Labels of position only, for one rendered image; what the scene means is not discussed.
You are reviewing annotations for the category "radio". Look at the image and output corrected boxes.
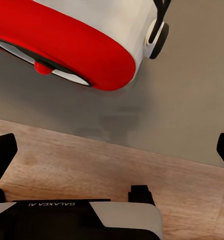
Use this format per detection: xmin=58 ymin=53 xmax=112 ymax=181
xmin=0 ymin=0 xmax=171 ymax=91

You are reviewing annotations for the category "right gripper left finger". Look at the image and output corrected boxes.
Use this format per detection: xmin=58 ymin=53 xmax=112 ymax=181
xmin=0 ymin=133 xmax=18 ymax=179

